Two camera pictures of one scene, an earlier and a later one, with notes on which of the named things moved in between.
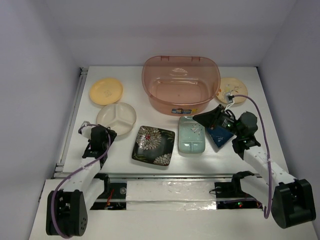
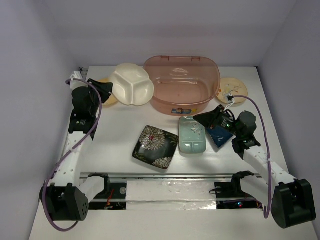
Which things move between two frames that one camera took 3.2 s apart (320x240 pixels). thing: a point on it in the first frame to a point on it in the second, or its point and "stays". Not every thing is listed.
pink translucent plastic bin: x=182 y=85 stays
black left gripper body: x=105 y=143 to x=93 y=109
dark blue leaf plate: x=220 y=135 stays
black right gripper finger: x=209 y=118 stays
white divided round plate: x=121 y=117 to x=131 y=84
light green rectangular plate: x=191 y=136 stays
